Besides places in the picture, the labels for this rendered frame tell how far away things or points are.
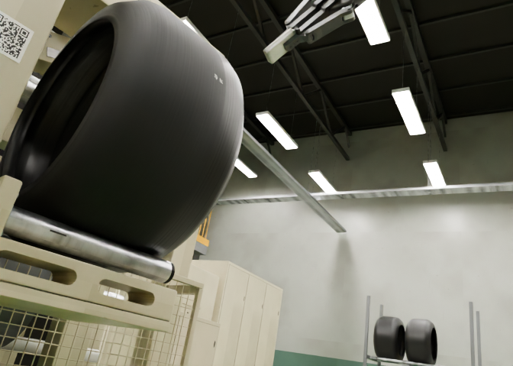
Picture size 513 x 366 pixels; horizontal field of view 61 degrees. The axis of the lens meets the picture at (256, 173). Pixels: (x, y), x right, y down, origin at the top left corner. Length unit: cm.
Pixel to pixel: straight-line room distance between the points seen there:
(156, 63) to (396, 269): 1177
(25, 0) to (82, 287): 55
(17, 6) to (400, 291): 1172
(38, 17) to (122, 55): 20
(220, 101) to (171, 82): 12
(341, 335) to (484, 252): 412
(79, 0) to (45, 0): 46
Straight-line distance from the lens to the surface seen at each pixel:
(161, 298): 89
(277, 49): 86
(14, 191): 75
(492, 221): 1245
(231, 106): 91
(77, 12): 151
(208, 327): 594
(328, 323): 1263
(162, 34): 88
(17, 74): 93
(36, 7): 100
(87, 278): 80
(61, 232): 81
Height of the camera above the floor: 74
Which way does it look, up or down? 24 degrees up
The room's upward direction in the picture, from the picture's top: 10 degrees clockwise
